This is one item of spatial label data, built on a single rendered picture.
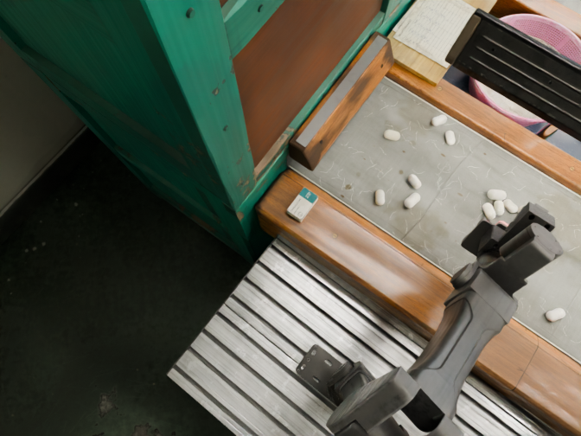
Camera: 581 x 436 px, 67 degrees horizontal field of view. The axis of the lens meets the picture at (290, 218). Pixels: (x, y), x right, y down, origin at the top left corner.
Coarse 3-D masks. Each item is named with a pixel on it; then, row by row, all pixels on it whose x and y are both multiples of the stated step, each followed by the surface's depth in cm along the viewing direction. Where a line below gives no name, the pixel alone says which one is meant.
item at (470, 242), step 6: (480, 222) 74; (486, 222) 73; (474, 228) 75; (480, 228) 74; (486, 228) 74; (468, 234) 76; (474, 234) 75; (480, 234) 75; (462, 240) 77; (468, 240) 76; (474, 240) 75; (462, 246) 77; (468, 246) 76; (474, 246) 76; (474, 252) 76; (486, 252) 71
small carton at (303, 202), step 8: (304, 192) 86; (312, 192) 86; (296, 200) 86; (304, 200) 86; (312, 200) 86; (288, 208) 85; (296, 208) 85; (304, 208) 85; (296, 216) 85; (304, 216) 86
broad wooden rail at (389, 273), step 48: (288, 192) 88; (288, 240) 95; (336, 240) 86; (384, 240) 86; (384, 288) 84; (432, 288) 84; (432, 336) 83; (528, 336) 82; (528, 384) 79; (576, 384) 79; (576, 432) 77
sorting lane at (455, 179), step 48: (384, 96) 97; (336, 144) 94; (384, 144) 94; (432, 144) 94; (480, 144) 94; (336, 192) 91; (384, 192) 91; (432, 192) 91; (480, 192) 91; (528, 192) 91; (432, 240) 88; (576, 240) 88; (528, 288) 86; (576, 288) 86; (576, 336) 84
